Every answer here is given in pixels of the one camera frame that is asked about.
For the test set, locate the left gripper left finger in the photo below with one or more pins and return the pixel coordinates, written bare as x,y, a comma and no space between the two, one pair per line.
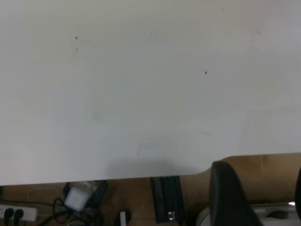
228,202

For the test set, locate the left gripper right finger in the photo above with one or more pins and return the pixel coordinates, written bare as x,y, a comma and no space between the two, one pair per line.
299,186

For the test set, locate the white round base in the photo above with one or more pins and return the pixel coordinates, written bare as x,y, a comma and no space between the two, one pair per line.
203,217

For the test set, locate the black table leg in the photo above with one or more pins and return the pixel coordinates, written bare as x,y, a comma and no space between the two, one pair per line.
164,200

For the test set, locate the white power adapter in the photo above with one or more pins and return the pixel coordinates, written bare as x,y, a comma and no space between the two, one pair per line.
75,199

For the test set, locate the white power strip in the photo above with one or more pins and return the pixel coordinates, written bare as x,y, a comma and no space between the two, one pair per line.
29,213

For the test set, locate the black plug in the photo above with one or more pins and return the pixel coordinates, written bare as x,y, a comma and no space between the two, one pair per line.
18,214
9,214

